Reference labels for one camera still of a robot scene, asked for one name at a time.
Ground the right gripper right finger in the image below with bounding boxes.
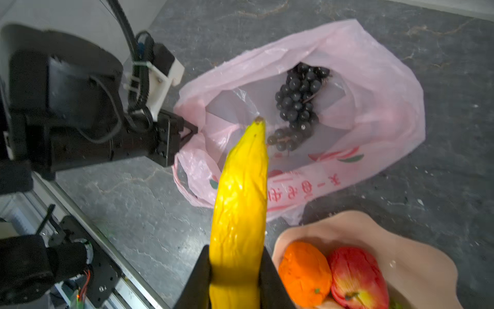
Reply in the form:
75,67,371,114
259,248,295,309

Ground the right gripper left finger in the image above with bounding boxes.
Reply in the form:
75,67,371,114
173,245,212,309

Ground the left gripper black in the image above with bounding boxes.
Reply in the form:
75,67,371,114
7,50,198,174

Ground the orange fake fruit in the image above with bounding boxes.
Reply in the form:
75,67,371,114
278,242,333,308

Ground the yellow fake banana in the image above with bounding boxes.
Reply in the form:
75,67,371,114
209,117,269,308

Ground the red fake strawberry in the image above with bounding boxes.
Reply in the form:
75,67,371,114
327,247,390,309

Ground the dark fake grape bunch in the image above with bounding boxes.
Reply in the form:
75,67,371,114
266,63,331,152

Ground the pink scalloped plate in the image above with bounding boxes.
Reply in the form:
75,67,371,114
272,211,462,308

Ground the pink plastic bag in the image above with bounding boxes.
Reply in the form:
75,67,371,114
172,19,426,225

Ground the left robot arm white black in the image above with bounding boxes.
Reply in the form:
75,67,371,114
1,24,197,308

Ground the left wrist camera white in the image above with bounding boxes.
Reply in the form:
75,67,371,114
135,43,185,122

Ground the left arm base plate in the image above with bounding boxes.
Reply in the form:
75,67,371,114
48,215,121,308

